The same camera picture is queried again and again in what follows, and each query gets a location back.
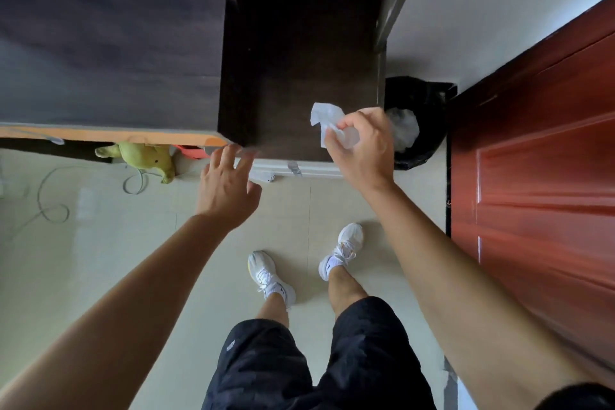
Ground person's right hand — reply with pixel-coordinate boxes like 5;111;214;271
324;106;396;194

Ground person's left hand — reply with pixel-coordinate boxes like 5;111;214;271
195;143;263;233

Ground white tissue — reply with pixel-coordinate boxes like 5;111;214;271
309;102;361;150

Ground person's right forearm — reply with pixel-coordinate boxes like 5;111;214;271
365;181;592;410

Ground person's left forearm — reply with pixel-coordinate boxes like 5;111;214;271
0;215;229;410

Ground person's white left shoe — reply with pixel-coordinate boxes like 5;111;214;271
247;250;297;308

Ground person's white shoe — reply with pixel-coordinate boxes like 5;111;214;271
318;222;365;283
247;250;297;308

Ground person's white right shoe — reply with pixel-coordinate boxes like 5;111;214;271
318;222;365;283

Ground person's left leg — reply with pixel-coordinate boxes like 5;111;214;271
256;291;291;329

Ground person's leg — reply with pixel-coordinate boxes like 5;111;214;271
327;265;370;319
256;291;291;329

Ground person's right leg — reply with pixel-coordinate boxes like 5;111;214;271
327;265;370;319

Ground white crumpled trash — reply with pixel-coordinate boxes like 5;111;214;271
386;107;421;154

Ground red plastic stool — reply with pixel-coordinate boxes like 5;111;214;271
174;144;211;160

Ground white drawer cabinet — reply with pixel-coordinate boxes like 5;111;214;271
249;158;345;180

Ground black trash bin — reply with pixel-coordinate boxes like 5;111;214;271
384;76;457;171

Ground yellow elephant toy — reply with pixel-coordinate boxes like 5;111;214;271
94;142;176;185

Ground orange drawer front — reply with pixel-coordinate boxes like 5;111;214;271
0;125;229;148

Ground red wooden door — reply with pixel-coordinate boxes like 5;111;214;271
447;0;615;386

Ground black shorts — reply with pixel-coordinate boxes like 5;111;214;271
201;297;438;410

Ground dark wooden table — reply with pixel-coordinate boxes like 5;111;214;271
0;0;388;163

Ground black shirt sleeve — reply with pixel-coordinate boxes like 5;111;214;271
533;381;615;410

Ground white cable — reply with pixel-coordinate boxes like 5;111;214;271
9;164;164;238

